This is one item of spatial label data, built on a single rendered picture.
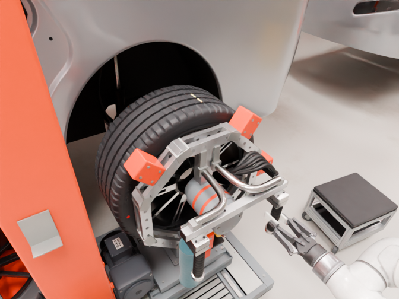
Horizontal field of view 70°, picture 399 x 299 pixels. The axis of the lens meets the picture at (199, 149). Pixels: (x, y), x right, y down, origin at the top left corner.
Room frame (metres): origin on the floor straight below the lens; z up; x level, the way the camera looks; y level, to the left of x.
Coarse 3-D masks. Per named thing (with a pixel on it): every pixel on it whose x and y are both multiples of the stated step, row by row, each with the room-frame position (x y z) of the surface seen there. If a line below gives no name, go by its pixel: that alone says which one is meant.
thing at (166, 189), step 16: (224, 144) 0.93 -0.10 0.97; (192, 160) 0.87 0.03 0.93; (224, 160) 1.03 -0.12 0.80; (176, 176) 0.80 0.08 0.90; (192, 176) 0.89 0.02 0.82; (160, 192) 0.76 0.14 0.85; (176, 192) 0.80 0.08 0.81; (160, 208) 0.75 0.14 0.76; (176, 208) 0.80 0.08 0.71; (192, 208) 0.88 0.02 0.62; (160, 224) 0.74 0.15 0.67; (176, 224) 0.78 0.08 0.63
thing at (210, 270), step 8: (136, 248) 0.94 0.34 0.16; (224, 248) 0.97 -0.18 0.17; (224, 256) 0.93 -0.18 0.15; (232, 256) 0.92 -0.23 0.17; (216, 264) 0.88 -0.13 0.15; (224, 264) 0.88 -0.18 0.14; (208, 272) 0.81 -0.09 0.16; (216, 272) 0.85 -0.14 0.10; (176, 288) 0.72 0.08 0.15; (184, 288) 0.72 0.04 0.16; (192, 288) 0.75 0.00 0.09; (152, 296) 0.67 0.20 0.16; (160, 296) 0.68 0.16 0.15; (168, 296) 0.68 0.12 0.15; (176, 296) 0.69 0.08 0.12
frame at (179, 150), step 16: (208, 128) 0.82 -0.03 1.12; (224, 128) 0.82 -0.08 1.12; (176, 144) 0.72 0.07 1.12; (192, 144) 0.72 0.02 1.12; (208, 144) 0.75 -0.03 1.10; (240, 144) 0.83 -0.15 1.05; (160, 160) 0.69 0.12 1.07; (176, 160) 0.68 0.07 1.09; (160, 176) 0.64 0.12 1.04; (144, 192) 0.62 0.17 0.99; (240, 192) 0.89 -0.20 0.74; (144, 208) 0.60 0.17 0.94; (144, 224) 0.60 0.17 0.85; (144, 240) 0.59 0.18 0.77; (160, 240) 0.63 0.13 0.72; (176, 240) 0.68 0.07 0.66
